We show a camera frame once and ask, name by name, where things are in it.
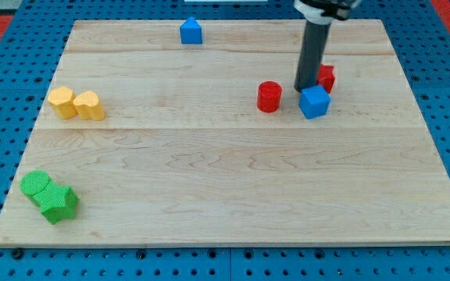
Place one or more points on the yellow hexagon block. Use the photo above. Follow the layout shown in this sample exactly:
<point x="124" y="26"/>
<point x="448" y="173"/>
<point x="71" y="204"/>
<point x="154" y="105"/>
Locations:
<point x="61" y="102"/>

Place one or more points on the red star block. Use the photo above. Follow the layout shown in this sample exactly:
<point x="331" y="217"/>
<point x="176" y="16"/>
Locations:
<point x="326" y="78"/>

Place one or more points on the red cylinder block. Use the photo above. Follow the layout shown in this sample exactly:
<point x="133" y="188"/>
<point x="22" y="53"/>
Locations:
<point x="268" y="96"/>

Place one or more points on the green cylinder block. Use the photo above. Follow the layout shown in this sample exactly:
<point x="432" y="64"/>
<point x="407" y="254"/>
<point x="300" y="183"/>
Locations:
<point x="33" y="183"/>

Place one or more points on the blue cube block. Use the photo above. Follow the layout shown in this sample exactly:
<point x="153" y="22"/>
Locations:
<point x="314" y="102"/>

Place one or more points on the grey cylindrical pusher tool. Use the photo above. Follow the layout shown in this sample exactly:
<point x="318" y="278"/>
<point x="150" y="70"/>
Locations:
<point x="313" y="46"/>

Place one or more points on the yellow heart block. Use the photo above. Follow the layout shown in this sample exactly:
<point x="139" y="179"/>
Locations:
<point x="88" y="106"/>

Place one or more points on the green star block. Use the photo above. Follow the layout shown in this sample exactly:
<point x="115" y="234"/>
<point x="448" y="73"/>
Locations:
<point x="57" y="202"/>

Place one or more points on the wooden board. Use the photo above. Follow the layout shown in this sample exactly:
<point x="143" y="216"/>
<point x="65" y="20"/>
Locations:
<point x="184" y="158"/>

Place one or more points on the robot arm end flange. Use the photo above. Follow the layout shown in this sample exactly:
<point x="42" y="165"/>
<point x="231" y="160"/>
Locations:
<point x="323" y="12"/>

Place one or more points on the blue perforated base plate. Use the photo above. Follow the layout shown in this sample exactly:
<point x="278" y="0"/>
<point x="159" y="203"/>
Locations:
<point x="29" y="53"/>

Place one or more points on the blue triangle block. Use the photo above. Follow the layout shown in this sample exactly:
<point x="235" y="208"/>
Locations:
<point x="191" y="31"/>

